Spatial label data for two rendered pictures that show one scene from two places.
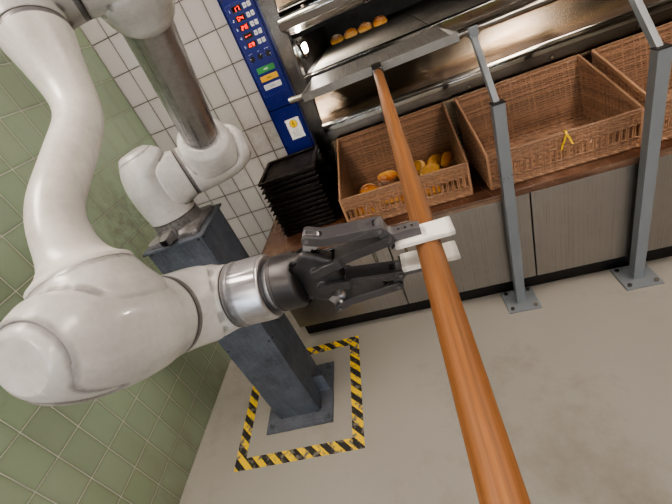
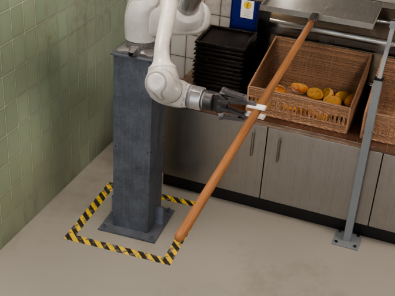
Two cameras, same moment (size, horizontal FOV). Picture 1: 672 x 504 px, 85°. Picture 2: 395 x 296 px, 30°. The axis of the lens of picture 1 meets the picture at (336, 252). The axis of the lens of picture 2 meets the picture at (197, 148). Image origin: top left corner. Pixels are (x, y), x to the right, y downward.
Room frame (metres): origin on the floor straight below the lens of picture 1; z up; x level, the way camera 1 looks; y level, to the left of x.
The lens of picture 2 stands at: (-2.07, 0.02, 2.35)
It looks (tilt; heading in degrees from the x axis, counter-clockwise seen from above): 30 degrees down; 2
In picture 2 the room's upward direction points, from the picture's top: 4 degrees clockwise
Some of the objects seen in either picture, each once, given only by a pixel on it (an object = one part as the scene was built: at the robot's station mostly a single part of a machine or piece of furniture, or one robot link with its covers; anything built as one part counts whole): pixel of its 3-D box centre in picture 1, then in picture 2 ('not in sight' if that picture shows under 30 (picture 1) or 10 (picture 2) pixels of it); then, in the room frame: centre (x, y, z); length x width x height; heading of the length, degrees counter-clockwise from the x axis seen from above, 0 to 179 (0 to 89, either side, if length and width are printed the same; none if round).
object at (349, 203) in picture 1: (397, 163); (309, 82); (1.59, -0.43, 0.72); 0.56 x 0.49 x 0.28; 72
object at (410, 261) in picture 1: (428, 256); (255, 115); (0.36, -0.10, 1.12); 0.07 x 0.03 x 0.01; 74
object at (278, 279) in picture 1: (307, 276); (216, 101); (0.40, 0.05, 1.14); 0.09 x 0.07 x 0.08; 74
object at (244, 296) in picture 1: (257, 289); (197, 97); (0.42, 0.12, 1.14); 0.09 x 0.06 x 0.09; 164
